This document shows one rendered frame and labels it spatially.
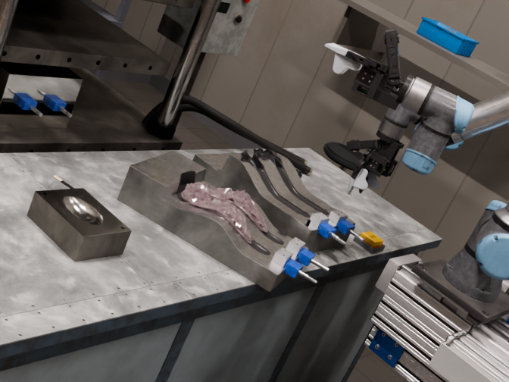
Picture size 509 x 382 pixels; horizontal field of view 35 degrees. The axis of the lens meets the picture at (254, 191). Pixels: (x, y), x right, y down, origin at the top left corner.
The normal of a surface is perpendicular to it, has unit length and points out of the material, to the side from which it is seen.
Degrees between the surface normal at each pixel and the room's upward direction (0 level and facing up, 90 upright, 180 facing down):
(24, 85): 90
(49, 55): 90
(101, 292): 0
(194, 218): 90
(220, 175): 90
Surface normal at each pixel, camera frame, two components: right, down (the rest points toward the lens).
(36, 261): 0.39, -0.85
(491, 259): -0.31, 0.37
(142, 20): 0.68, 0.52
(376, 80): -0.21, 0.14
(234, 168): -0.61, 0.05
